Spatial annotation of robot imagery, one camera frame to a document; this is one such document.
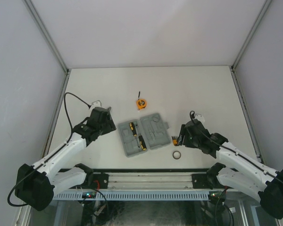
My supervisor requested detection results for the black tape roll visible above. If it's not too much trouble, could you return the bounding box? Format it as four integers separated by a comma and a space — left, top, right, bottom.
172, 151, 182, 160

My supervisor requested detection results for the grey plastic tool case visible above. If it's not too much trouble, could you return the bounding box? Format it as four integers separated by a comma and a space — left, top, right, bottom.
117, 113, 171, 157

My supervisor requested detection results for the black yellow screwdriver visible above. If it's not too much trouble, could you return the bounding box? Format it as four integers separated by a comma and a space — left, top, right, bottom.
137, 134, 147, 151
129, 122, 138, 137

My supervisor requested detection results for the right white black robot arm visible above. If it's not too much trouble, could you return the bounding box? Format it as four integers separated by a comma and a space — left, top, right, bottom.
177, 119, 283, 219

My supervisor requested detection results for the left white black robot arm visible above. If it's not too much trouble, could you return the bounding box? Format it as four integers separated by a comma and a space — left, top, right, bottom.
10, 107, 116, 211

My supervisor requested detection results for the orange hex key set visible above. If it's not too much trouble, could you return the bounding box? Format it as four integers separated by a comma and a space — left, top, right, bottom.
172, 136, 179, 146

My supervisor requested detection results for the orange tape measure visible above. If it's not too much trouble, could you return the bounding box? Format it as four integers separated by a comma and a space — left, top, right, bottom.
136, 99, 147, 110

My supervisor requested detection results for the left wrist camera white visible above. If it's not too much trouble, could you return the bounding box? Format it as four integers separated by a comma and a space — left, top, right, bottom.
90, 100, 102, 109

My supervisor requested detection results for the aluminium front rail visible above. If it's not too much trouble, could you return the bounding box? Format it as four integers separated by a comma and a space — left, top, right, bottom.
92, 170, 223, 190

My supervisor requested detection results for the blue slotted cable duct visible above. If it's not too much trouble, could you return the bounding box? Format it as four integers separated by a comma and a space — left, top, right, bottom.
53, 190, 210, 201

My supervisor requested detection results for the left black camera cable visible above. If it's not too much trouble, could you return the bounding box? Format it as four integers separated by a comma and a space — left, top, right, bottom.
7, 92, 92, 207

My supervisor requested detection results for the left aluminium frame post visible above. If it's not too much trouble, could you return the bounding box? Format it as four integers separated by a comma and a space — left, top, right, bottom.
22, 0, 69, 75

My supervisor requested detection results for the aluminium frame post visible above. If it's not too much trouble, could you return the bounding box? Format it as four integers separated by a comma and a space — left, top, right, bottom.
231, 0, 273, 71
22, 0, 69, 75

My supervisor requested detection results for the right aluminium frame post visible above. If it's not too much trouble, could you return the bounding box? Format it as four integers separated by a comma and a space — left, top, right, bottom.
231, 0, 273, 71

